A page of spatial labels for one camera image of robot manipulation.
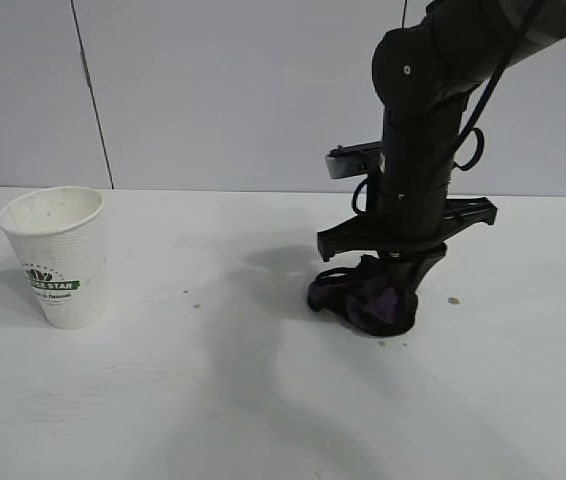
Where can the black and purple cloth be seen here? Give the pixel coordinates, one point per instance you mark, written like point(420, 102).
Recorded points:
point(363, 310)

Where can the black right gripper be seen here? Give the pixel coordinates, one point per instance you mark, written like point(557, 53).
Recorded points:
point(413, 220)

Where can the white paper coffee cup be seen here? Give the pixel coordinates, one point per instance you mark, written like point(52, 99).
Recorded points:
point(58, 260)

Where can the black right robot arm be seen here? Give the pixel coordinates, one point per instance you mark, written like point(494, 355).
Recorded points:
point(413, 75)

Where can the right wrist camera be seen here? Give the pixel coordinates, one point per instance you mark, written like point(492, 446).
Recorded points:
point(350, 160)

